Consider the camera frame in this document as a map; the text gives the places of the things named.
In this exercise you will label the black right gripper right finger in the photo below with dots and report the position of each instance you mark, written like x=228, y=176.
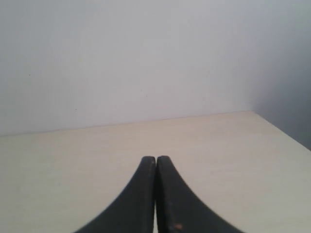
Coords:
x=178, y=209

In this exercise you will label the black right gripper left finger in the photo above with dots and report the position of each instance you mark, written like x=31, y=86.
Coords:
x=133, y=210

